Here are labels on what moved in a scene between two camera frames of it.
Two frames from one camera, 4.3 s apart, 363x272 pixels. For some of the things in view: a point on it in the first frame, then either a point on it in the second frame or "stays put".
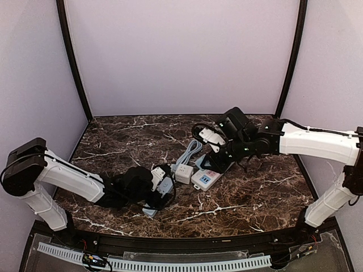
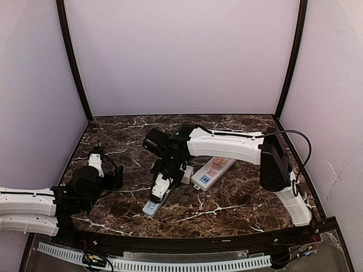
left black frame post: (63, 20) stays put
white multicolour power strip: (203, 179) stays put
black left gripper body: (158, 198) → (112, 178)
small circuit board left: (94, 260) stays put
